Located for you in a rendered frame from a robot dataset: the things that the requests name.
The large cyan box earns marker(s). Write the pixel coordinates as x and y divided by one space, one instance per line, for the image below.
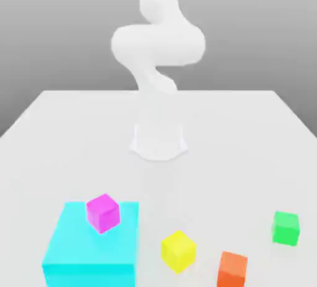
94 252

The small green cube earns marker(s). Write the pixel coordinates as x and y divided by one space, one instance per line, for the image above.
285 228

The small orange cube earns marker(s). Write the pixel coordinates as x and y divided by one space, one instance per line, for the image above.
231 271

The small yellow cube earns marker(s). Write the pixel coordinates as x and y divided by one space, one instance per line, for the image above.
178 252

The small magenta cube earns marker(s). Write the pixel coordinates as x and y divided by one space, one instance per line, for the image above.
102 214

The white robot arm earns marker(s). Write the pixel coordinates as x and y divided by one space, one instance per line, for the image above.
158 44

